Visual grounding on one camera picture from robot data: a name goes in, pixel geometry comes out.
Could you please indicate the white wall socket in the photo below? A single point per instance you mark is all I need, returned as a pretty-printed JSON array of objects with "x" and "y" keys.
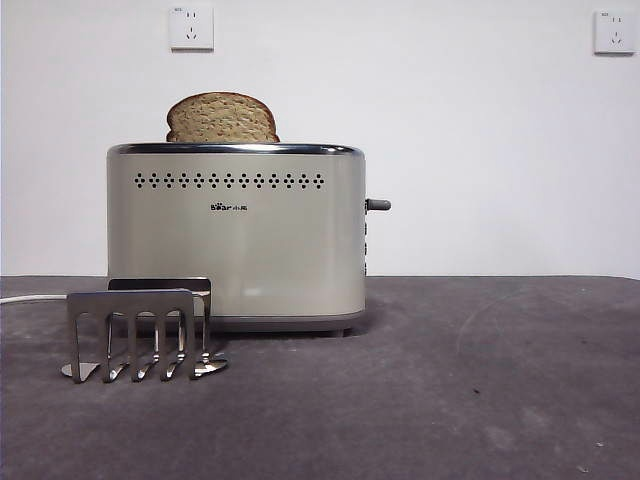
[
  {"x": 614, "y": 33},
  {"x": 191, "y": 28}
]

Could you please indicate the shiny metal toast rack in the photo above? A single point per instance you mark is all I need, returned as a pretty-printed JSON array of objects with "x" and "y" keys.
[{"x": 130, "y": 301}]

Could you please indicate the brown bread slice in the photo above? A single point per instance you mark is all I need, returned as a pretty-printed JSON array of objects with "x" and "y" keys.
[{"x": 222, "y": 117}]

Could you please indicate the cream and chrome toaster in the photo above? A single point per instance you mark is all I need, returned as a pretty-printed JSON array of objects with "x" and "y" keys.
[{"x": 280, "y": 250}]

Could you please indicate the grey toaster lever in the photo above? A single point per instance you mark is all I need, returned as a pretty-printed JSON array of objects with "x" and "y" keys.
[{"x": 381, "y": 205}]

